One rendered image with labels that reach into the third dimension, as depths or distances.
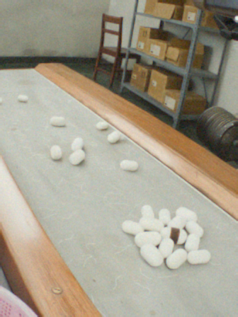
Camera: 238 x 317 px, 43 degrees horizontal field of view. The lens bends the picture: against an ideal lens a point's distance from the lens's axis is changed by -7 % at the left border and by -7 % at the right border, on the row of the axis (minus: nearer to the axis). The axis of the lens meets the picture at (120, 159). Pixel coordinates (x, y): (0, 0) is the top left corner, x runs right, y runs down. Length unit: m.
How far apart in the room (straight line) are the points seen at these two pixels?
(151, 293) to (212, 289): 0.08
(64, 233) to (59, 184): 0.12
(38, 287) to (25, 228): 0.09
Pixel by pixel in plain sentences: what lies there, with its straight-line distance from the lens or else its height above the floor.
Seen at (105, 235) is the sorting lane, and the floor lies 0.74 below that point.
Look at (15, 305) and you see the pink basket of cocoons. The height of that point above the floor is 0.76.
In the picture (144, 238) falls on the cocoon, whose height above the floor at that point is 0.76.
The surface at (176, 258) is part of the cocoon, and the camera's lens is 0.41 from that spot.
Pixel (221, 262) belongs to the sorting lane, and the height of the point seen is 0.74.
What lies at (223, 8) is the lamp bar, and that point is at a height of 1.04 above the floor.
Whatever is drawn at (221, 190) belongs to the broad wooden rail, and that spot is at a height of 0.76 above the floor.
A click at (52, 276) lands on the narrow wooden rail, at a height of 0.76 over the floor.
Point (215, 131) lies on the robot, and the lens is 0.89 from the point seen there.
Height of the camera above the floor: 1.03
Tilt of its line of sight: 27 degrees down
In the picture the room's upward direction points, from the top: 10 degrees clockwise
